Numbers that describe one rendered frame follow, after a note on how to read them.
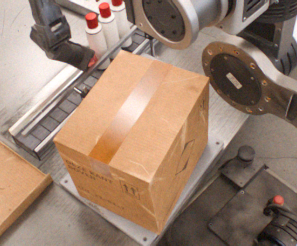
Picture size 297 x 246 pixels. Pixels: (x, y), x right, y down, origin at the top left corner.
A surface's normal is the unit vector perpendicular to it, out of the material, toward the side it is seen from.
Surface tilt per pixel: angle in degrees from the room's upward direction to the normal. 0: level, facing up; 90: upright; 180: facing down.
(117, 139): 0
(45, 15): 70
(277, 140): 0
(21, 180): 0
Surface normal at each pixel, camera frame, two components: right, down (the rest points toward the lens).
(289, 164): -0.14, -0.63
